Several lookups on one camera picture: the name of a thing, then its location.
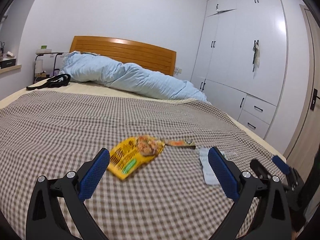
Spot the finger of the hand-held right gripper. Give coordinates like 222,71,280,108
272,156,298,180
250,159,273,180

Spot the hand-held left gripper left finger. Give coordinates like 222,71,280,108
26,148,110,240

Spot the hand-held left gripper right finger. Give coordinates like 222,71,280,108
207,146,293,240

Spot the white pouch with green print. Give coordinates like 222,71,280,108
197,147,227,186

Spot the yellow snack bag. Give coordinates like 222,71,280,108
106,135,166,180

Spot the orange snack packet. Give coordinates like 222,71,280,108
164,138,196,148

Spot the brown checked blanket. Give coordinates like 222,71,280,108
0,90,287,240

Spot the cream bed sheet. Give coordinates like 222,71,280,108
0,80,287,160

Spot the wooden door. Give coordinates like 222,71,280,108
282,4,320,160

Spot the light blue duvet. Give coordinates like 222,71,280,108
60,51,209,103

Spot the hanging white cloth pouch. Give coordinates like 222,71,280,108
252,40,260,72

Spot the white wardrobe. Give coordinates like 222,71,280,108
190,0,287,139

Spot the black door handle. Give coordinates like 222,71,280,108
311,89,320,111

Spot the black strap bag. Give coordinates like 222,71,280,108
26,74,71,90

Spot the black frame side table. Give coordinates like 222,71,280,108
34,52,64,84

